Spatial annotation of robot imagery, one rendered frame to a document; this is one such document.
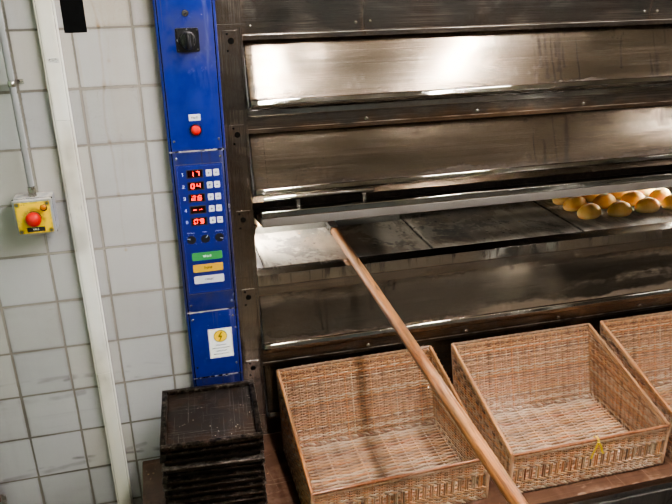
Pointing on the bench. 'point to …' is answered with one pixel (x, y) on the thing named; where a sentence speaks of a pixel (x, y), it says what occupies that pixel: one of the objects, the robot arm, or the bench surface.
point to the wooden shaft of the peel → (436, 381)
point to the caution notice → (220, 342)
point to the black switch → (187, 40)
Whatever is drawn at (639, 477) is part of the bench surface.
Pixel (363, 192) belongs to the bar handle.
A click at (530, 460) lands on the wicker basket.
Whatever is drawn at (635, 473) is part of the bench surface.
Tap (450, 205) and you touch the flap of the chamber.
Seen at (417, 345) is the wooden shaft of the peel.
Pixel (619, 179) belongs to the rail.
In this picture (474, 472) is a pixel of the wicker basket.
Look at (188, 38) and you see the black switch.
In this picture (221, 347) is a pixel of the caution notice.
